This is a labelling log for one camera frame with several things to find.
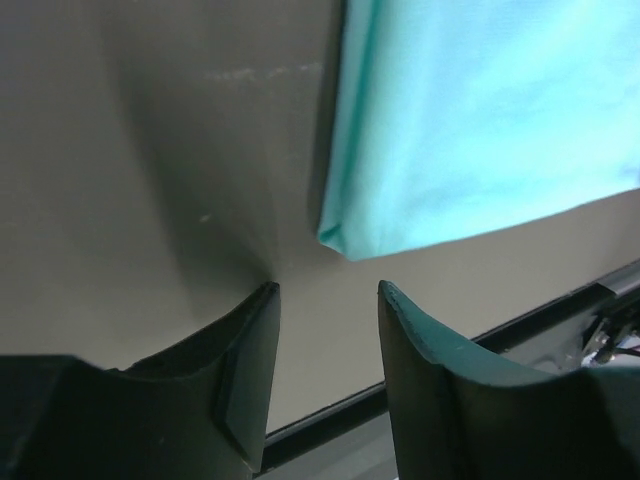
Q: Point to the aluminium frame rail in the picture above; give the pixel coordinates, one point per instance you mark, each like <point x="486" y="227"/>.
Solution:
<point x="623" y="280"/>

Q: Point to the teal green t shirt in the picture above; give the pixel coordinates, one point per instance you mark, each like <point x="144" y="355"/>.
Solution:
<point x="460" y="118"/>

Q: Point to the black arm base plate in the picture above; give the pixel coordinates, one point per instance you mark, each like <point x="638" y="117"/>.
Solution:
<point x="352" y="438"/>

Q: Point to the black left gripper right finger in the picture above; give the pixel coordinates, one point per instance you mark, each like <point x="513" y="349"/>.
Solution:
<point x="460" y="411"/>

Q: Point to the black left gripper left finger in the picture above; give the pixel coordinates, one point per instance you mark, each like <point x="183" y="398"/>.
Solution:
<point x="195" y="410"/>

